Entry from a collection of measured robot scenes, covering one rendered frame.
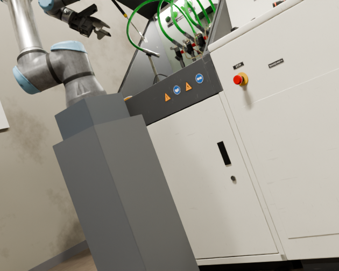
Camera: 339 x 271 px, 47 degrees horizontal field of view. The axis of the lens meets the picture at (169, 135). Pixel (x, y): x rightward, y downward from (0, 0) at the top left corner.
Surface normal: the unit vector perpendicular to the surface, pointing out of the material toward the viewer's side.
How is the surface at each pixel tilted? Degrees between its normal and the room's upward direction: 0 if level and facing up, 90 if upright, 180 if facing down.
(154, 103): 90
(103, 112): 90
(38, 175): 90
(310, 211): 90
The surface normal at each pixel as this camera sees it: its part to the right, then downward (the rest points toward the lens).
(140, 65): 0.67, -0.27
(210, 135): -0.65, 0.22
